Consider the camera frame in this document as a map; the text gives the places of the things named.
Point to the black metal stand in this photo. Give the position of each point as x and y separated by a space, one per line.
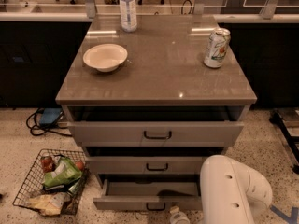
287 119

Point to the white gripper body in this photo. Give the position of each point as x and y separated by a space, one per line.
180 217

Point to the green white soda can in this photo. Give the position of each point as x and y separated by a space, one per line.
217 46

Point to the black wire basket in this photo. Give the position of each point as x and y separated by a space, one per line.
32 185

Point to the green chip bag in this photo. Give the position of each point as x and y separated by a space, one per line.
65 173

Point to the blue floor tape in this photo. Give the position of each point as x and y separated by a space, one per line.
291 218

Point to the yellow snack bag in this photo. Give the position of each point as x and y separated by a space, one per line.
48 204

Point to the grey drawer cabinet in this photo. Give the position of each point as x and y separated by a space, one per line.
164 68

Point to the blue power box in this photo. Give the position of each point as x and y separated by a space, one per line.
50 116

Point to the clear plastic water bottle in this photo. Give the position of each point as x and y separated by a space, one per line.
128 15

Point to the white ceramic bowl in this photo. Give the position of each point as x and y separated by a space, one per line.
105 57

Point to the red apple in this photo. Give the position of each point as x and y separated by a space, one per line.
80 165

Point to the grey drawer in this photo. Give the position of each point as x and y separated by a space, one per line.
148 160
155 126
153 196

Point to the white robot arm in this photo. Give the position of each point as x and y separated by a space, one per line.
232 192

